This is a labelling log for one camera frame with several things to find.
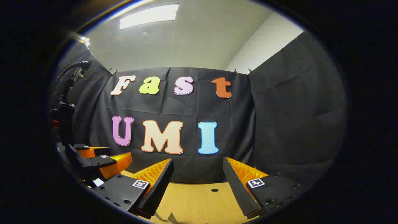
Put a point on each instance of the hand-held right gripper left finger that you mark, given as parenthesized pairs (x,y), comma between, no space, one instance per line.
(158,189)

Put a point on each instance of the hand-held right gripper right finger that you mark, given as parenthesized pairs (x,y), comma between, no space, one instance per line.
(238,189)

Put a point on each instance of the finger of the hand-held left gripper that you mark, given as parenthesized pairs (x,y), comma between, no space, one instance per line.
(93,151)
(105,161)

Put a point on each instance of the black backdrop cloth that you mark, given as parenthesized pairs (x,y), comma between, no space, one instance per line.
(279,124)

